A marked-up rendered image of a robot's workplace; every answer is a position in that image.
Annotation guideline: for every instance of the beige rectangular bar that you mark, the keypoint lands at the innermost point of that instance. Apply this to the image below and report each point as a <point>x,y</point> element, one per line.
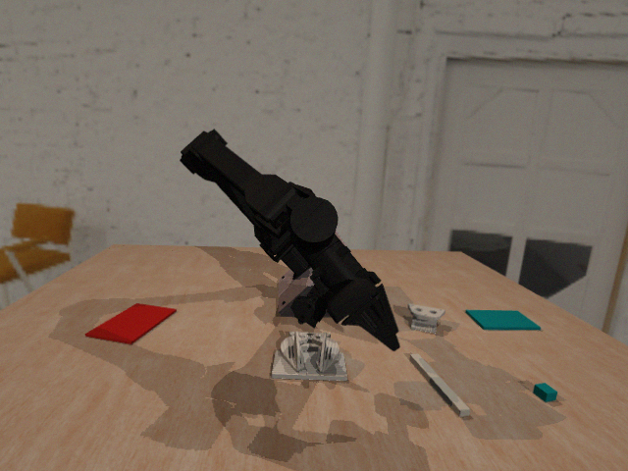
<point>440,386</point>

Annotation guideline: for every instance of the teal flat plate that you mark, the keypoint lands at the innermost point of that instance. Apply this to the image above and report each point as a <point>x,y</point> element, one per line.
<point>501,320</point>

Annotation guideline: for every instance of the small teal block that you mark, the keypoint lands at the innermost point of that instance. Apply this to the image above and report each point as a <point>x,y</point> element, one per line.
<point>544,392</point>

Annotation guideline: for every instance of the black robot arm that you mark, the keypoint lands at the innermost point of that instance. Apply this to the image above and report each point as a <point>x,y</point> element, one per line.
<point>288,219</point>

